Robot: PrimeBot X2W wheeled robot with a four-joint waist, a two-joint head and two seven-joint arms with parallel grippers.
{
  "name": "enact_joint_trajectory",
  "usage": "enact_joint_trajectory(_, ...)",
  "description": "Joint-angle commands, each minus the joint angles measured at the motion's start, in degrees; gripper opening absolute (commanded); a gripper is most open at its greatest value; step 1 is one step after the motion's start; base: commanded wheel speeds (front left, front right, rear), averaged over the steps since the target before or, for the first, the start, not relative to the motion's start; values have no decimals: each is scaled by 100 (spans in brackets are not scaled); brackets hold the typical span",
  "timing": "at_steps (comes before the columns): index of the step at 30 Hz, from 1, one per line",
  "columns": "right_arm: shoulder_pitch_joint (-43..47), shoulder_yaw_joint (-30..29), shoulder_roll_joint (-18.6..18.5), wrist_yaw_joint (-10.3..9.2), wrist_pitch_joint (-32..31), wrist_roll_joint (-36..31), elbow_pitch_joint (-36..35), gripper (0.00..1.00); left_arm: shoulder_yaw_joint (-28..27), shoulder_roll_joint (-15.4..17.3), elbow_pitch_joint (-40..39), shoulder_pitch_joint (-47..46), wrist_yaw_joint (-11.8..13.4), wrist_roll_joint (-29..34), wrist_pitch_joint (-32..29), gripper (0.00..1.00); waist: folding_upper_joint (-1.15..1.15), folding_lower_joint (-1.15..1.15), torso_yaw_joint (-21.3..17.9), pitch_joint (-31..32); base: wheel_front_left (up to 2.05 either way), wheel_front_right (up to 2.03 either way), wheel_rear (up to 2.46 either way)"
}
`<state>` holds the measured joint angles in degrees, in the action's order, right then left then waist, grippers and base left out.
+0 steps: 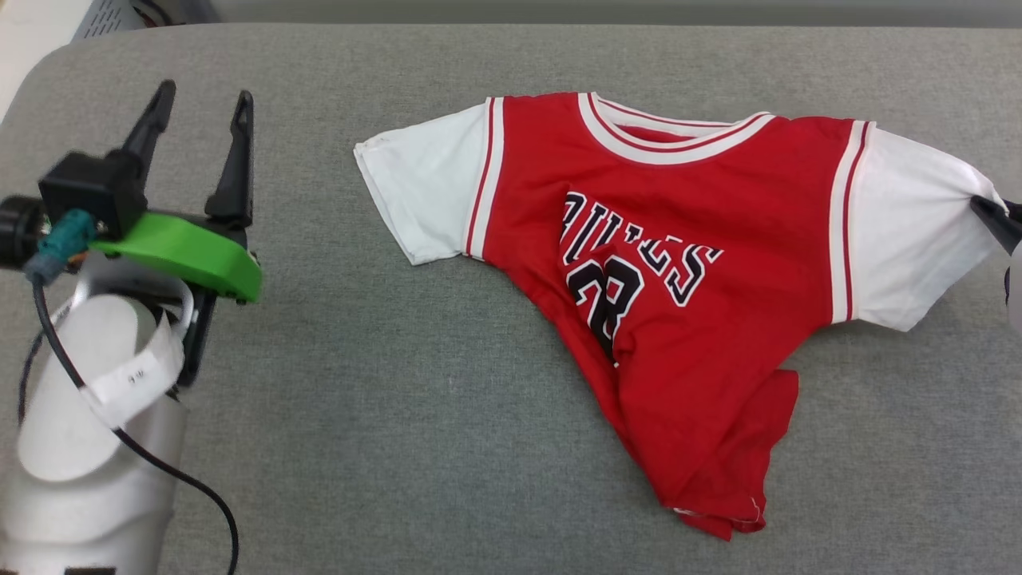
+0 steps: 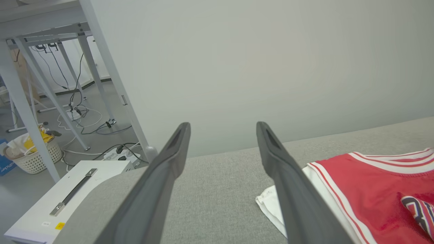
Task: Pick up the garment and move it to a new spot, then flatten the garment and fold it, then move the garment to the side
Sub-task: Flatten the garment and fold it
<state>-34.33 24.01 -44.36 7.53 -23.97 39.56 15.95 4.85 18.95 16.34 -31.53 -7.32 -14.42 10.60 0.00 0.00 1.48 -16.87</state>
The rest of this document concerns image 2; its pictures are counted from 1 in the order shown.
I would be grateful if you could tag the white woven laundry basket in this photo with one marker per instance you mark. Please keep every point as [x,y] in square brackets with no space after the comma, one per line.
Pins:
[37,161]

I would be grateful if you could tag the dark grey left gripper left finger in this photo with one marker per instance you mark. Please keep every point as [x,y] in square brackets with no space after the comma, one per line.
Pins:
[145,210]

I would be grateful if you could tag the yellow cloth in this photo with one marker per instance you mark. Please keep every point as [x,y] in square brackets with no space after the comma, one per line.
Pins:
[46,137]

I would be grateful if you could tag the red and white basketball jersey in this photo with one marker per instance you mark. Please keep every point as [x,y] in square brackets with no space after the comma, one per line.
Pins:
[366,196]

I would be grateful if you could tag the white cabinet box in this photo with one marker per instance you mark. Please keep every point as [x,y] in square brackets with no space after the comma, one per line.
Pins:
[44,203]

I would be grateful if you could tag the white metal table frame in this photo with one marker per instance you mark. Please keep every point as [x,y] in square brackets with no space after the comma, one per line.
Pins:
[47,32]

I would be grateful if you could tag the grey fabric sofa cushion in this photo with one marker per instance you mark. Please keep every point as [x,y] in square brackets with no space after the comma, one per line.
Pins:
[220,196]

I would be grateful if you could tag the blue flat package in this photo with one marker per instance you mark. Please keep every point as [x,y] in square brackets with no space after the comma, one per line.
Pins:
[5,166]

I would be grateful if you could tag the white power strip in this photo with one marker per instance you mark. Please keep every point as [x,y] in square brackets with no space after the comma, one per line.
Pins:
[117,156]

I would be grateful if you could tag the brown cardboard box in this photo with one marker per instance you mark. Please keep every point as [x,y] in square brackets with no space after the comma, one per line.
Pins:
[22,71]

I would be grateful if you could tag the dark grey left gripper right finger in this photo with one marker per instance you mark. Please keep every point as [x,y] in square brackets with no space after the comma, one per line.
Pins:
[301,210]

